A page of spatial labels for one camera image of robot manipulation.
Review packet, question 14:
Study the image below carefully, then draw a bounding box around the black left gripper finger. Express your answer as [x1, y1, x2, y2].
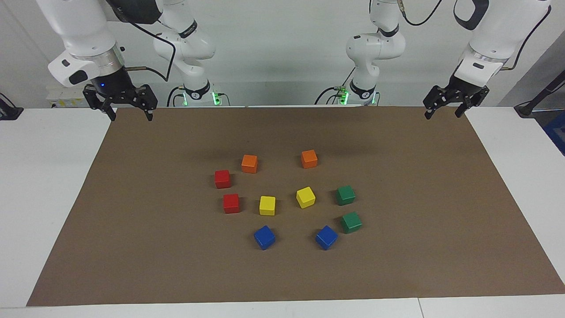
[423, 86, 455, 120]
[455, 87, 490, 118]

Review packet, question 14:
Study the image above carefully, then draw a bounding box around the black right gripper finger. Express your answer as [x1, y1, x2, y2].
[83, 85, 117, 121]
[135, 84, 158, 121]

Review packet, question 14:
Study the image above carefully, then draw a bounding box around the green wooden cube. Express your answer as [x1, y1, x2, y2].
[336, 185, 356, 206]
[341, 212, 363, 234]

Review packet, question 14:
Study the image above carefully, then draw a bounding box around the white power strip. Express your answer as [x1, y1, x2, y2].
[46, 84, 89, 108]

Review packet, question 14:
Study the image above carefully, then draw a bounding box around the black stand leg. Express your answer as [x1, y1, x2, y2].
[514, 71, 565, 117]

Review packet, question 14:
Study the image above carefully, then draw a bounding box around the blue crate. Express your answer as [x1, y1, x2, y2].
[544, 110, 565, 156]

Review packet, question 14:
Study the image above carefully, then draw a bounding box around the brown table mat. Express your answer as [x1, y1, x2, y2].
[26, 106, 565, 307]

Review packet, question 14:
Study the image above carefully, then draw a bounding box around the blue wooden cube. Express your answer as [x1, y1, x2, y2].
[254, 225, 276, 250]
[315, 225, 339, 250]

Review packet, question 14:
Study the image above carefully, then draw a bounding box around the black right base cable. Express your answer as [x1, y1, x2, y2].
[166, 86, 186, 107]

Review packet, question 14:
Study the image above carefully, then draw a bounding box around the black base cable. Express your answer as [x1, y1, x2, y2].
[314, 66, 356, 106]
[166, 86, 186, 107]

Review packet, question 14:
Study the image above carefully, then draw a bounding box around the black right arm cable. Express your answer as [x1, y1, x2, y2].
[106, 0, 177, 83]

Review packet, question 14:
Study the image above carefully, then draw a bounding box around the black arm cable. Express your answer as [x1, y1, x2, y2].
[397, 0, 552, 71]
[106, 0, 177, 83]

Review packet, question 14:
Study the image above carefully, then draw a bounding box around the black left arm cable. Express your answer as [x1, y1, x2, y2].
[397, 0, 552, 71]

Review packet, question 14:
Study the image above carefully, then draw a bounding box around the black clamp mount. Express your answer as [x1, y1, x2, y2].
[0, 93, 23, 121]

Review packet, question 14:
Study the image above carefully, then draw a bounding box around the black left base cable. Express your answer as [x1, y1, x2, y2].
[314, 66, 356, 106]

